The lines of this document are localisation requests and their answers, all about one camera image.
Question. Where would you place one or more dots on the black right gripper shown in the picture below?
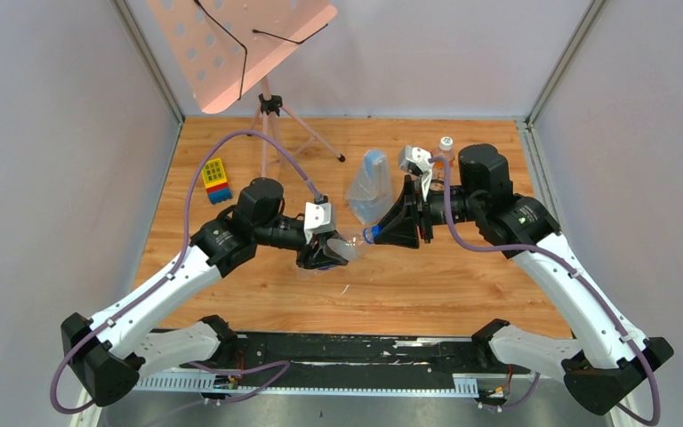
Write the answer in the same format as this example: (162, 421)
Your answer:
(400, 229)

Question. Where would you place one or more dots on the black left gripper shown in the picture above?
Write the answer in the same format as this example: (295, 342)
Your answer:
(312, 249)

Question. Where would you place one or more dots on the clear Pepsi bottle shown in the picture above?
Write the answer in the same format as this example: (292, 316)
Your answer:
(350, 247)

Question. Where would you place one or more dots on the white bottle cap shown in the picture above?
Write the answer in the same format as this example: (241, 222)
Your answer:
(446, 142)

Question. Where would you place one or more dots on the blue bottle cap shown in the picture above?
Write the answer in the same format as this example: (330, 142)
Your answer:
(368, 235)

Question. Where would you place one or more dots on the orange tea bottle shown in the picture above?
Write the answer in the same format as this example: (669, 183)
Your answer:
(443, 154)

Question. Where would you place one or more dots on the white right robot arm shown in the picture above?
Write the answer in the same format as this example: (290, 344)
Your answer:
(607, 357)

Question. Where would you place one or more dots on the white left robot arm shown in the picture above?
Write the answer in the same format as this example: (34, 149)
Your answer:
(113, 349)

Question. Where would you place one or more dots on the blue item in plastic bag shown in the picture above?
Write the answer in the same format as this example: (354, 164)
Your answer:
(370, 194)

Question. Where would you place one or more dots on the yellow red blue toy block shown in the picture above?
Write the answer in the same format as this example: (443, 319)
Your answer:
(216, 181)

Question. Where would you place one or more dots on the pink music stand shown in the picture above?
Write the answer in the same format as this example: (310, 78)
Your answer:
(225, 48)

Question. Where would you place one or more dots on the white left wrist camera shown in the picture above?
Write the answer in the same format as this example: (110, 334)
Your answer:
(318, 219)

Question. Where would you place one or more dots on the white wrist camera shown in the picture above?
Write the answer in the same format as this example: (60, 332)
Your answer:
(416, 161)
(318, 219)

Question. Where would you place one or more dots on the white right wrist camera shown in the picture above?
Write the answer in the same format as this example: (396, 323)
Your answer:
(416, 161)

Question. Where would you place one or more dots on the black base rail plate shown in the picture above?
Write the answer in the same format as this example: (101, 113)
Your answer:
(358, 361)

